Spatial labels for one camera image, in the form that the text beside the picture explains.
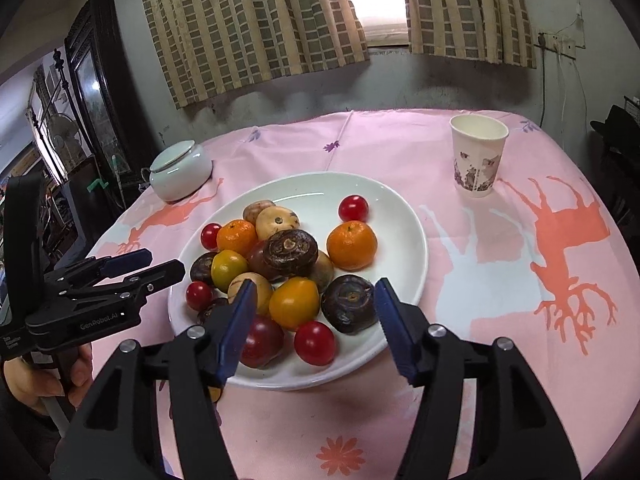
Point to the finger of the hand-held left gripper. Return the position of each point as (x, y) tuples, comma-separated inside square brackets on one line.
[(155, 275), (130, 260)]

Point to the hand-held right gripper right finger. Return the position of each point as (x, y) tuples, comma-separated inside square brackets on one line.
[(395, 330)]

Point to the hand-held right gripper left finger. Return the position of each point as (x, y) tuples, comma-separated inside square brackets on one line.
[(237, 330)]

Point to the dark red tomato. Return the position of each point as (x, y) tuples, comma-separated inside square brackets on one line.
[(262, 342), (256, 262)]

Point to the dark purple round fruit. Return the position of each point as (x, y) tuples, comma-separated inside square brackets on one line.
[(202, 267), (348, 303), (290, 252), (210, 310)]

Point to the red cherry tomato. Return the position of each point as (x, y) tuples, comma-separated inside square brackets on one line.
[(198, 295), (210, 236), (353, 208), (314, 342)]

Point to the tan round fruit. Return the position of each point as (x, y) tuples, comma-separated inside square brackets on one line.
[(262, 285), (325, 270), (256, 209), (276, 220)]

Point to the yellow-green tomato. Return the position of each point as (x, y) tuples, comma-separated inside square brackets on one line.
[(229, 269)]

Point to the orange-yellow tomato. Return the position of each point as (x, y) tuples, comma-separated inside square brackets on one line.
[(294, 302)]

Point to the small yellow round fruit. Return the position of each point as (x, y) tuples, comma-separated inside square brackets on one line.
[(216, 394)]

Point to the white ceramic plate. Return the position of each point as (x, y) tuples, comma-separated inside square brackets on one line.
[(395, 240)]

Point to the orange mandarin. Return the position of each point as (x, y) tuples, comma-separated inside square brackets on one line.
[(351, 245), (236, 236)]

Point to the person's left hand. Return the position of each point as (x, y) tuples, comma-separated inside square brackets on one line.
[(30, 380)]

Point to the pink printed tablecloth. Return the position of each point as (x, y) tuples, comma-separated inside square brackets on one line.
[(475, 310)]

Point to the green plastic clip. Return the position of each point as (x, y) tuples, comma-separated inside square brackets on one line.
[(97, 184)]

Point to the white ceramic lidded jar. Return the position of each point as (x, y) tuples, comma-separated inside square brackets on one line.
[(180, 172)]

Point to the standing fan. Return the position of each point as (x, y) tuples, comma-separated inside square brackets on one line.
[(62, 132)]

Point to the dark wooden cabinet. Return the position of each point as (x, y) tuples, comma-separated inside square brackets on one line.
[(100, 85)]

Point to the floral paper cup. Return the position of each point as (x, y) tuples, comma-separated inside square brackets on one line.
[(477, 155)]

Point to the wide beige checked curtain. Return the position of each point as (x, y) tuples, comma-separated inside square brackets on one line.
[(250, 25)]

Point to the black hat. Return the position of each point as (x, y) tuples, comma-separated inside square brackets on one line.
[(620, 130)]

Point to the narrow beige checked curtain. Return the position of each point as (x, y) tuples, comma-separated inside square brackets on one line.
[(465, 10)]

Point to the white wall socket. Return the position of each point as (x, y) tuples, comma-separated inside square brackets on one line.
[(560, 42)]

